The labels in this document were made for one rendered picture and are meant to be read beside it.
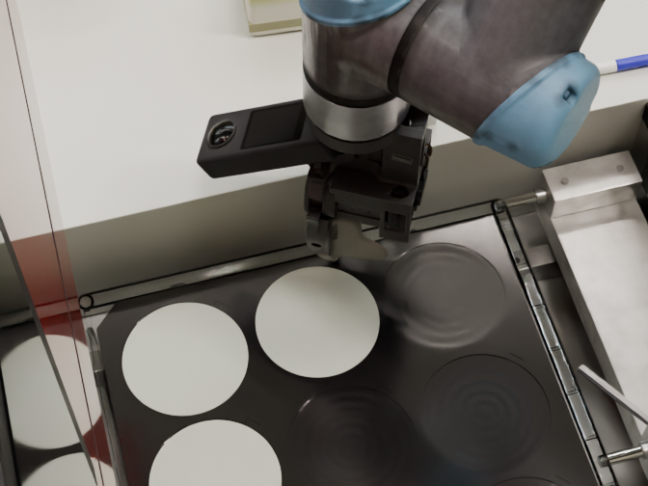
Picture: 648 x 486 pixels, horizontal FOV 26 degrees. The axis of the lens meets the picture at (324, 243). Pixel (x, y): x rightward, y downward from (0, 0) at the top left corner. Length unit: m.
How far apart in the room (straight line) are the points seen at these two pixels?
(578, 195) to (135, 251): 0.38
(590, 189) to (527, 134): 0.38
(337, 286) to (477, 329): 0.12
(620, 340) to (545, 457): 0.13
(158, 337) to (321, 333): 0.13
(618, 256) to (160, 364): 0.40
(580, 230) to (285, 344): 0.28
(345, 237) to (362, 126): 0.17
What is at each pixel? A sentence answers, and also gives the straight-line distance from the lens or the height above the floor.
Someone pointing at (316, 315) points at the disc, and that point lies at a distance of 1.14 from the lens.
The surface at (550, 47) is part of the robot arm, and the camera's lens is 0.84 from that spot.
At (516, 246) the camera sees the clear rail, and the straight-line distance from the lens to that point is 1.18.
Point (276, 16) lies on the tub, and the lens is 1.20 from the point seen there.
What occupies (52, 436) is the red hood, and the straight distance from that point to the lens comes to 0.36.
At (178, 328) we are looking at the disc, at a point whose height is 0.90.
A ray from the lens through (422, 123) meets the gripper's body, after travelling 0.98.
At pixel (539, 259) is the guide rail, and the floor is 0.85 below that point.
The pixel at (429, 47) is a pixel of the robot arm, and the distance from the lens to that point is 0.85.
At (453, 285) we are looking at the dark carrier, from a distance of 1.16.
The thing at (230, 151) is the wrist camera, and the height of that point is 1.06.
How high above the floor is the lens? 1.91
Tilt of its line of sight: 59 degrees down
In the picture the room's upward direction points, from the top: straight up
